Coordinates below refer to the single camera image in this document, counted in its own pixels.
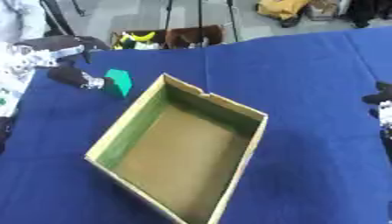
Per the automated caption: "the person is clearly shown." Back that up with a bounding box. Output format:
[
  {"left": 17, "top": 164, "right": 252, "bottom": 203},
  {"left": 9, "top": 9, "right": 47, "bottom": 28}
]
[{"left": 0, "top": 0, "right": 49, "bottom": 43}]

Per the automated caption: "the black stand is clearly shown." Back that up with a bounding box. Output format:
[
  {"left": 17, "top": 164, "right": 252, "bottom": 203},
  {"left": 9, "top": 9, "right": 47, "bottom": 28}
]
[{"left": 38, "top": 0, "right": 88, "bottom": 38}]

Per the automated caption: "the tan cardboard box green inside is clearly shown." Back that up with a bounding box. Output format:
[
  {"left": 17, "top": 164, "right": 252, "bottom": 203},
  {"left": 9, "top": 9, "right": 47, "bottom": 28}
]
[{"left": 82, "top": 72, "right": 271, "bottom": 224}]

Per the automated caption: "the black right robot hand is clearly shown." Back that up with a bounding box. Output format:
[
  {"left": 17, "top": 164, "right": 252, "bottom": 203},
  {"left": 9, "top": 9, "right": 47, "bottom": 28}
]
[{"left": 361, "top": 80, "right": 392, "bottom": 106}]

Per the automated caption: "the black tripod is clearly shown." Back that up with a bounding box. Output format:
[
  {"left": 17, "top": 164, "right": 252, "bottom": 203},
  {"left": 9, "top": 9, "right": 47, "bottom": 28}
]
[{"left": 160, "top": 0, "right": 242, "bottom": 45}]

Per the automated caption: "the small tan cardboard box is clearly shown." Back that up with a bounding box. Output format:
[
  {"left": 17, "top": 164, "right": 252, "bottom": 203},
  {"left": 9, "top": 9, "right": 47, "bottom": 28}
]
[{"left": 304, "top": 0, "right": 343, "bottom": 22}]

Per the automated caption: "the brown cardboard box with toys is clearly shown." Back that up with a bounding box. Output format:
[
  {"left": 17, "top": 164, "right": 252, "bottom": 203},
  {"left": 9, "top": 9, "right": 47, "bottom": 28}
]
[{"left": 108, "top": 24, "right": 227, "bottom": 51}]

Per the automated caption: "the green block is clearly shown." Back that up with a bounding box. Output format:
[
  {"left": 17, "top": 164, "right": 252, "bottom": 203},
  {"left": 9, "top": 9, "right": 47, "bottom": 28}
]
[{"left": 102, "top": 68, "right": 135, "bottom": 99}]

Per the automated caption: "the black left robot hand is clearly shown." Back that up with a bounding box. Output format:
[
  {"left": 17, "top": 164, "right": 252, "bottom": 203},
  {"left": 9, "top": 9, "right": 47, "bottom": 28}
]
[{"left": 13, "top": 34, "right": 112, "bottom": 90}]

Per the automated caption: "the yellow toy banana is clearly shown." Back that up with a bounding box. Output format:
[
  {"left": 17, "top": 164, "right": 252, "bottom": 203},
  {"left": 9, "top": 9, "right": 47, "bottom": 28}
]
[{"left": 129, "top": 31, "right": 158, "bottom": 42}]

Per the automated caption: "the black bag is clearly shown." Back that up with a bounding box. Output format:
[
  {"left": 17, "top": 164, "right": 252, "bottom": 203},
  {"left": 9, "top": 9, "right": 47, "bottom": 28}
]
[{"left": 344, "top": 0, "right": 392, "bottom": 29}]

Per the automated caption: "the yellow bag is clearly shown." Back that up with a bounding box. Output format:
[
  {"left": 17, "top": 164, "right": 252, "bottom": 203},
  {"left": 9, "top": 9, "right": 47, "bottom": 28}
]
[{"left": 254, "top": 0, "right": 312, "bottom": 22}]

